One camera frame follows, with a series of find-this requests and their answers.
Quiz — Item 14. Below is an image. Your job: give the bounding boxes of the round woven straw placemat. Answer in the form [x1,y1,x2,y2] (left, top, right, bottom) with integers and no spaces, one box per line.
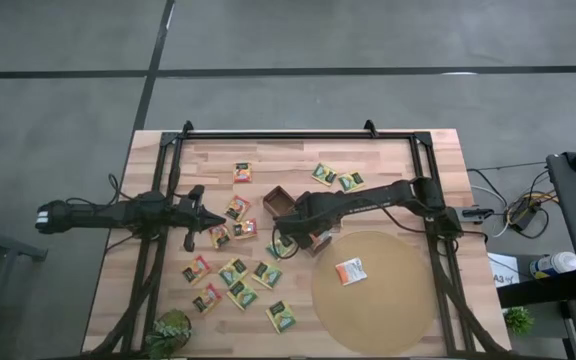
[310,229,439,357]

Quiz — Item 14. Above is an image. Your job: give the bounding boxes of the orange red tea packet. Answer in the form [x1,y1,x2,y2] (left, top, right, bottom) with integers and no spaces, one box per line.
[207,223,232,250]
[224,194,252,223]
[232,161,253,184]
[231,217,259,241]
[181,254,213,286]
[191,282,223,315]

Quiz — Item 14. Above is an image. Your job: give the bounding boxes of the small green plant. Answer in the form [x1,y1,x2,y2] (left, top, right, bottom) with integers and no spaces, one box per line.
[502,305,535,336]

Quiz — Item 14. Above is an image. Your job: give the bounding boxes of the white paper sheet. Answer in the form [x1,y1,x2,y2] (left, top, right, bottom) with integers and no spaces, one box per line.
[487,252,521,289]

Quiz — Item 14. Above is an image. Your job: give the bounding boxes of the black power adapter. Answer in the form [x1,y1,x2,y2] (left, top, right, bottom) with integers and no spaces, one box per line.
[510,202,539,231]

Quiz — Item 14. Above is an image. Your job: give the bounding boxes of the small black clamp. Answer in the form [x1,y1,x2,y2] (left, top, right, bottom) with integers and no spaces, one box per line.
[460,206,496,221]

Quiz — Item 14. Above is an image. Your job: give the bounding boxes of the green yellow tea packet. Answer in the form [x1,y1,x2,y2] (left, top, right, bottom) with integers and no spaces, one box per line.
[265,299,298,335]
[337,170,367,194]
[266,234,299,261]
[251,260,284,290]
[310,162,339,188]
[226,279,259,312]
[217,257,249,288]

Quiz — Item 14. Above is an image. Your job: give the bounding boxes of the white blue canister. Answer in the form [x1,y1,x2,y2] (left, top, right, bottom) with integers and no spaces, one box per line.
[528,251,576,280]

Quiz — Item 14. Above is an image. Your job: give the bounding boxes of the white Tazo tea packet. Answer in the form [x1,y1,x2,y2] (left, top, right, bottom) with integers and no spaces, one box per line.
[335,257,369,287]

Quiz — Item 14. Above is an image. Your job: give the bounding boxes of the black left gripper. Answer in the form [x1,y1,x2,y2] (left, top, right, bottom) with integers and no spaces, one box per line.
[170,184,228,253]

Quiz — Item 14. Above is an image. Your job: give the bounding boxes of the potted succulent plant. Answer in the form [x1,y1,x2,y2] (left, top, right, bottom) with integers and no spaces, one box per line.
[143,308,193,360]

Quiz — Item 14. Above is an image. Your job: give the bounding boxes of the wooden compartment tea box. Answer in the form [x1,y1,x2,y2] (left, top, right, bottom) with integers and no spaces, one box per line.
[261,184,339,258]

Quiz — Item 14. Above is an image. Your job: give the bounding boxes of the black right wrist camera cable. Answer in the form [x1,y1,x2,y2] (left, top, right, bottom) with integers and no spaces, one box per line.
[271,199,419,262]

